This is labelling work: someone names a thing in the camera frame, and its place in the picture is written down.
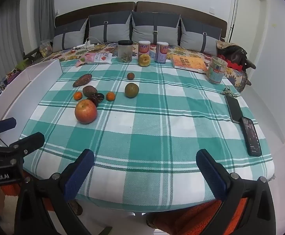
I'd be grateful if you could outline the black phone with lit screen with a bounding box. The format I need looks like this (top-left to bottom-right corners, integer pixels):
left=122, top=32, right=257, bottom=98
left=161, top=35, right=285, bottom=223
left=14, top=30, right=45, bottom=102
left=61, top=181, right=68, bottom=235
left=241, top=117, right=262, bottom=157

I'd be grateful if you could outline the bunch of keys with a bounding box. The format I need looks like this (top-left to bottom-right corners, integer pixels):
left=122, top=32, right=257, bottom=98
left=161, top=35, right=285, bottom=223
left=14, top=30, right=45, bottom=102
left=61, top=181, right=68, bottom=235
left=221, top=86, right=238, bottom=98

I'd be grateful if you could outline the white cable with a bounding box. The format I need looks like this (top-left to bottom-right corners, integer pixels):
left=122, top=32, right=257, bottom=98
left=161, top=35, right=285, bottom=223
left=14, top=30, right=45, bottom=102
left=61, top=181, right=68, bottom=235
left=74, top=37, right=104, bottom=51

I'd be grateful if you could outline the red cloth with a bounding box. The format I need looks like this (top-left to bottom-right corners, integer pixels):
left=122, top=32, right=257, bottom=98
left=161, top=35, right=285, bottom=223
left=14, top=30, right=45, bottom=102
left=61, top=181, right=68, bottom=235
left=228, top=59, right=244, bottom=72

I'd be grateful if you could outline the clear bag of snacks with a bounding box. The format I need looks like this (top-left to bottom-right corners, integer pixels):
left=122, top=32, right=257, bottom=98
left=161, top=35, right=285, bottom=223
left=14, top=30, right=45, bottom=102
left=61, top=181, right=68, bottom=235
left=39, top=40, right=53, bottom=57

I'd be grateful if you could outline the dark dried fruit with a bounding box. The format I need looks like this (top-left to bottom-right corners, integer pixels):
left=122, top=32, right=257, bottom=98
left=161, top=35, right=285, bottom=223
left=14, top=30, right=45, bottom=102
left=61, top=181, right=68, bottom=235
left=87, top=92, right=105, bottom=107

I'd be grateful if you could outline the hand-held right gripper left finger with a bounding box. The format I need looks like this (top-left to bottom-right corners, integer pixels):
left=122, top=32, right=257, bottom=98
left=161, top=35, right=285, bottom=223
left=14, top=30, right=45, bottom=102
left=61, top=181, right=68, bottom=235
left=15, top=149, right=95, bottom=235

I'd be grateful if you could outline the pink snack packet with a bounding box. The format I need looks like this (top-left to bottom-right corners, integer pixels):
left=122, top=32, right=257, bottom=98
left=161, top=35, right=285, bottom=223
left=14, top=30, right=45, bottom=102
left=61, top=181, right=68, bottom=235
left=75, top=53, right=95, bottom=67

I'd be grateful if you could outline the pink canister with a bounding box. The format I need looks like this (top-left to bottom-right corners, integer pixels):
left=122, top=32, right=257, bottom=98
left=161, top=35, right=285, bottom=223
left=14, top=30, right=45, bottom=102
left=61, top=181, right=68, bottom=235
left=138, top=41, right=151, bottom=59

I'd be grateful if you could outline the green checked tablecloth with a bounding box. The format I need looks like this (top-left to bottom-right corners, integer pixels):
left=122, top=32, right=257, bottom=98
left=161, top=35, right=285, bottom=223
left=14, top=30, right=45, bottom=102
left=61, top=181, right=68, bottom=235
left=20, top=59, right=275, bottom=205

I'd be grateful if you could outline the red apple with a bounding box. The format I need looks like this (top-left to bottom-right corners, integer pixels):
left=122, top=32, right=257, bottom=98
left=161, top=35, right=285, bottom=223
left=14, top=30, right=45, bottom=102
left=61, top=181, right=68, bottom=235
left=74, top=99, right=98, bottom=124

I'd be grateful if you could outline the white snack packet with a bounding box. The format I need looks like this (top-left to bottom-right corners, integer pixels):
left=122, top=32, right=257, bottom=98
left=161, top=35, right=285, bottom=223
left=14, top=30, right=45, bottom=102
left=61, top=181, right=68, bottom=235
left=93, top=52, right=113, bottom=64

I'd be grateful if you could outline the purple canister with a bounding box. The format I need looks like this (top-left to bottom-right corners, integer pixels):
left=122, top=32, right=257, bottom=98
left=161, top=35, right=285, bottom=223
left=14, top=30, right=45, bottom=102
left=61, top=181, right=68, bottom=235
left=155, top=42, right=169, bottom=63

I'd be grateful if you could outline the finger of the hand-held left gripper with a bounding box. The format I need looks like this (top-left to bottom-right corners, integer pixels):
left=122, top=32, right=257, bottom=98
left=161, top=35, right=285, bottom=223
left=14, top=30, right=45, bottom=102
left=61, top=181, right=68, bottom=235
left=0, top=132, right=45, bottom=162
left=0, top=117, right=17, bottom=142

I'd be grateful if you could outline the green-brown round orange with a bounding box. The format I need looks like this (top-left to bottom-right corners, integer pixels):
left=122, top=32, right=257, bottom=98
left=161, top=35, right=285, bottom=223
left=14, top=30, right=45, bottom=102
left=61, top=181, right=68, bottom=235
left=125, top=83, right=139, bottom=98

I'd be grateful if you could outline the brown kiwi fruit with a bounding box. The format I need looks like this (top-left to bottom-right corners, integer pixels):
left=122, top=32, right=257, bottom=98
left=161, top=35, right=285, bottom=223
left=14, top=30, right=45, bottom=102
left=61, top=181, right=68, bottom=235
left=83, top=85, right=98, bottom=97

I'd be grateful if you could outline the white board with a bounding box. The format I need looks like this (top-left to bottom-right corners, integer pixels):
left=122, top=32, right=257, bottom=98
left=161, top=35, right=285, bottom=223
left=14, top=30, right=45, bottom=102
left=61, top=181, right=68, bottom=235
left=0, top=59, right=64, bottom=150

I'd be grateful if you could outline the orange book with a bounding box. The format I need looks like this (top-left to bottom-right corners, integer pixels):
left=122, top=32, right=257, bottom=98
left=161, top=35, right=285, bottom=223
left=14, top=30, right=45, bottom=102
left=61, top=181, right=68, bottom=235
left=171, top=54, right=210, bottom=74

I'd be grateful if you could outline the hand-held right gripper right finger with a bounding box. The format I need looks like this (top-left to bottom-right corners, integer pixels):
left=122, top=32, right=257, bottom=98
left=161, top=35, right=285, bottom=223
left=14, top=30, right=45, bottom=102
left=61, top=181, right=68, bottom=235
left=196, top=149, right=276, bottom=235

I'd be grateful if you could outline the reddish-brown sweet potato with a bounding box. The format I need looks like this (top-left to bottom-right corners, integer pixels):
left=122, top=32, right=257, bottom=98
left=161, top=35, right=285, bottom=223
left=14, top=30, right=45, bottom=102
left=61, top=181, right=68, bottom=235
left=73, top=74, right=93, bottom=88

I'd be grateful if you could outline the grey curtain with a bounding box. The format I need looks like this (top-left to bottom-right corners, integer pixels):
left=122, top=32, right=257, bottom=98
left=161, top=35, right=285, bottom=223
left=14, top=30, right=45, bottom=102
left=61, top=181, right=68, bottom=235
left=0, top=0, right=56, bottom=89

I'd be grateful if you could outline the white door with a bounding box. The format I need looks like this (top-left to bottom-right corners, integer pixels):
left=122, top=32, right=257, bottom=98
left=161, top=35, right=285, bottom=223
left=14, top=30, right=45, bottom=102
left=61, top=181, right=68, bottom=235
left=227, top=0, right=268, bottom=45

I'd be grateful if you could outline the grey cushion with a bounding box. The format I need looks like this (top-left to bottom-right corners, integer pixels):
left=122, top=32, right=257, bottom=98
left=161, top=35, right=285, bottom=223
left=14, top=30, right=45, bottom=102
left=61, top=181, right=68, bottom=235
left=88, top=10, right=133, bottom=45
left=179, top=17, right=222, bottom=57
left=52, top=18, right=88, bottom=52
left=131, top=11, right=181, bottom=46

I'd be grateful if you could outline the black bag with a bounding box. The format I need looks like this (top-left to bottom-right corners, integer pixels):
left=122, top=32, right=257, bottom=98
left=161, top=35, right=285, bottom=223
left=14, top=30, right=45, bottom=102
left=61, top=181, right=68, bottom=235
left=217, top=41, right=257, bottom=70

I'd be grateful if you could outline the clear jar with black lid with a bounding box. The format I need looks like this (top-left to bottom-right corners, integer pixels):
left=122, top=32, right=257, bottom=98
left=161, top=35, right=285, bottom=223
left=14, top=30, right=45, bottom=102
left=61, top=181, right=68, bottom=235
left=118, top=40, right=133, bottom=62

